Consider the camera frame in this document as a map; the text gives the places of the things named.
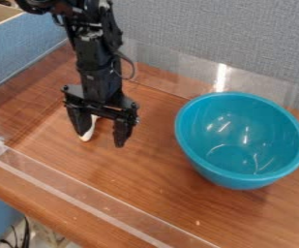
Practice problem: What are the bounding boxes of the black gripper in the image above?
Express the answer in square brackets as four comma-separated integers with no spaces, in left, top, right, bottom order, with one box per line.
[61,61,139,148]

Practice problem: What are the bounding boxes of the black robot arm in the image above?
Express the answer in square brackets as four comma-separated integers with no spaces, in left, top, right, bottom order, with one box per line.
[15,0,139,147]

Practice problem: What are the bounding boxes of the white toy mushroom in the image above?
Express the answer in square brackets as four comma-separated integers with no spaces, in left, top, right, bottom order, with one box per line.
[79,114,100,142]

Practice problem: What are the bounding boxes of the blue plastic bowl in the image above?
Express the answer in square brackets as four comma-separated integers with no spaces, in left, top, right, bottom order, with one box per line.
[175,92,299,190]

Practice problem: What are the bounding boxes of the clear acrylic barrier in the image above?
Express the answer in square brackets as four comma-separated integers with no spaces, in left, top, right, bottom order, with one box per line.
[0,41,299,248]

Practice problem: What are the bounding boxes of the black cables under table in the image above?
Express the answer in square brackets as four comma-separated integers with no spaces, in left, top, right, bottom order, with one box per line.
[0,215,32,248]

